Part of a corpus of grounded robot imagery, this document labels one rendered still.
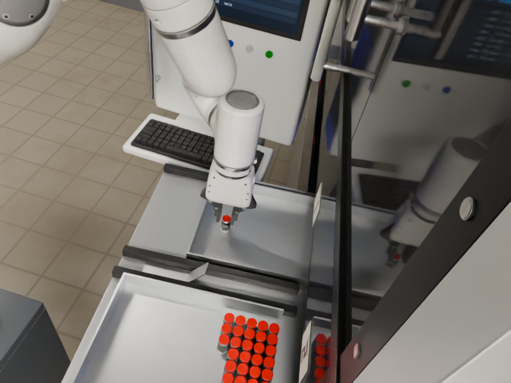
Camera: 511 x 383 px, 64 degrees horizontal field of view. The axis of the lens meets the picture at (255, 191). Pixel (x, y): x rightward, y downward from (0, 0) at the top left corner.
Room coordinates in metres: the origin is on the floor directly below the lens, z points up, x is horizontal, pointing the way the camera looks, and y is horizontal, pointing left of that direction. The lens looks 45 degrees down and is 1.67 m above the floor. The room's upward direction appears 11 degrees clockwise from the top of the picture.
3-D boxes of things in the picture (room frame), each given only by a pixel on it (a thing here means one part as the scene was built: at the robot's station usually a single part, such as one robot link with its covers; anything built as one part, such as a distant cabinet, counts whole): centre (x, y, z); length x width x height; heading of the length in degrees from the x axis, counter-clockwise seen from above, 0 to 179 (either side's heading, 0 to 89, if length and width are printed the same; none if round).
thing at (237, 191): (0.63, 0.06, 1.05); 0.10 x 0.07 x 0.11; 89
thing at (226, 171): (0.63, 0.05, 1.11); 0.09 x 0.08 x 0.03; 89
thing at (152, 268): (0.48, 0.14, 0.91); 0.14 x 0.03 x 0.06; 88
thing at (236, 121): (0.63, 0.06, 1.20); 0.09 x 0.08 x 0.13; 39
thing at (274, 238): (0.64, -0.05, 0.90); 0.34 x 0.26 x 0.04; 89
